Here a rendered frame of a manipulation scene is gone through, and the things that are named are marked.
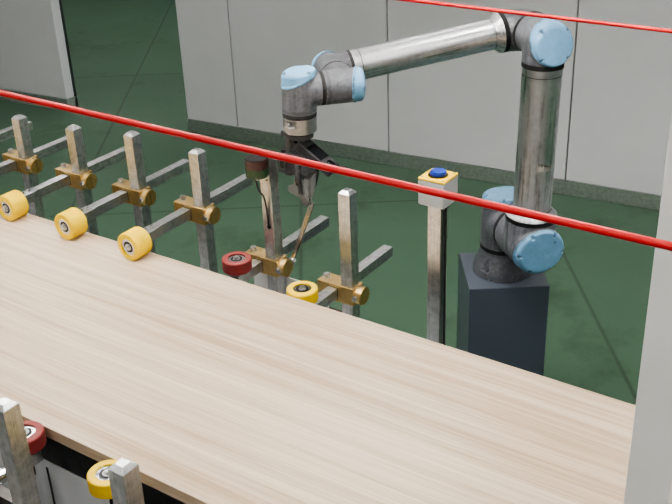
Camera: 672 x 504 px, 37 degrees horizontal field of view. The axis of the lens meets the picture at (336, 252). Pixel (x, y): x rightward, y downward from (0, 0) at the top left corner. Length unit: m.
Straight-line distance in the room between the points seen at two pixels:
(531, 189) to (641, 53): 2.15
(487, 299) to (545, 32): 0.88
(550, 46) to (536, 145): 0.28
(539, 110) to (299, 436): 1.23
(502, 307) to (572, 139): 2.11
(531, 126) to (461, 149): 2.58
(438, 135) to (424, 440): 3.55
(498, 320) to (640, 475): 2.04
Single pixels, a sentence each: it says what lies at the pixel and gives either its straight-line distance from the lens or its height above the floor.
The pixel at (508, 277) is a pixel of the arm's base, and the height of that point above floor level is 0.62.
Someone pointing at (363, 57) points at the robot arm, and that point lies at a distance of 2.76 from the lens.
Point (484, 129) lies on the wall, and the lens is 5.32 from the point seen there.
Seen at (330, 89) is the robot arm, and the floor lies 1.34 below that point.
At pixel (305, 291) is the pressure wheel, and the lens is 2.53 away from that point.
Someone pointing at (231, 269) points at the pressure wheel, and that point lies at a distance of 2.69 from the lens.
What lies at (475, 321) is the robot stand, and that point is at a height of 0.48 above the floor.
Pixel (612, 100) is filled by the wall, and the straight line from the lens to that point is 5.07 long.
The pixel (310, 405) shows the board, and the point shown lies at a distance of 2.13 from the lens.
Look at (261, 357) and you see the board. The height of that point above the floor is 0.90.
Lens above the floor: 2.15
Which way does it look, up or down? 27 degrees down
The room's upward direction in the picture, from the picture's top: 2 degrees counter-clockwise
